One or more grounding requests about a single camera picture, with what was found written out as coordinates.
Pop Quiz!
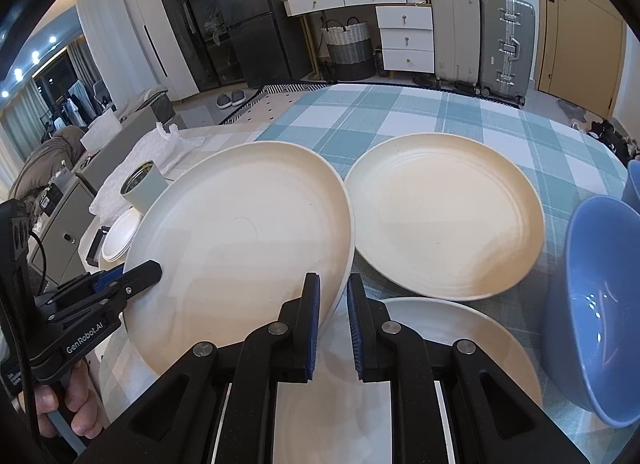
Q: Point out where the dark blue bowl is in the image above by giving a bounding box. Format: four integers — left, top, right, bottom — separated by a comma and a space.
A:
622, 160, 640, 213
542, 195, 639, 428

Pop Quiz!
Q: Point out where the cream plate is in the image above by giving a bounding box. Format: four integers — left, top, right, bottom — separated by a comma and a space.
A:
271, 296, 545, 464
124, 141, 355, 374
345, 132, 546, 302

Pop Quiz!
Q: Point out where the small white plates stack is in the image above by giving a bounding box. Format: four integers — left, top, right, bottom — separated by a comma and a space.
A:
101, 207, 142, 262

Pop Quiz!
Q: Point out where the left hand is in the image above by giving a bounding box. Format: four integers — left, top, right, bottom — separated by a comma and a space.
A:
35, 361, 108, 439

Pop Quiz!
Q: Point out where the white plastic bag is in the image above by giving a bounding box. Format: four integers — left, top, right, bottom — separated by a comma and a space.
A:
89, 123, 205, 226

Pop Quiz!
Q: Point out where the grey slippers pair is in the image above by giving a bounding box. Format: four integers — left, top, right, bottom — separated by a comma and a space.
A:
216, 89, 246, 110

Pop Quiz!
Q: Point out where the patterned rug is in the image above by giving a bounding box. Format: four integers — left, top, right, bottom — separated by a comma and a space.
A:
221, 83, 328, 125

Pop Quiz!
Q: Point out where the teal plaid tablecloth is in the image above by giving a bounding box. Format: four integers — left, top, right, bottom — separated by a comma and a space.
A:
99, 84, 637, 463

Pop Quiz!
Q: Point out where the black refrigerator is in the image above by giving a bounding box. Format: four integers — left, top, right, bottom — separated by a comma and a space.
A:
216, 0, 311, 87

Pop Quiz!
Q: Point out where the woven laundry basket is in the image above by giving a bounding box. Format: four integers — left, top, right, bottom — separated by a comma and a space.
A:
321, 16, 375, 82

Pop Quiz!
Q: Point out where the silver suitcase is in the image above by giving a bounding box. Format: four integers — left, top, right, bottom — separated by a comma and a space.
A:
478, 0, 536, 106

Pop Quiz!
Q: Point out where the wooden door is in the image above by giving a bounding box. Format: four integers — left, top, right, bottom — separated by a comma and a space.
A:
537, 0, 627, 118

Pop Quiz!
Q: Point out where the white dresser desk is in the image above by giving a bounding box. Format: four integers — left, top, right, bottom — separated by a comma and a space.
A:
283, 0, 435, 74

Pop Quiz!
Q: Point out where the beige suitcase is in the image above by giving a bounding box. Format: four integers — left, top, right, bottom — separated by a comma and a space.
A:
431, 0, 480, 86

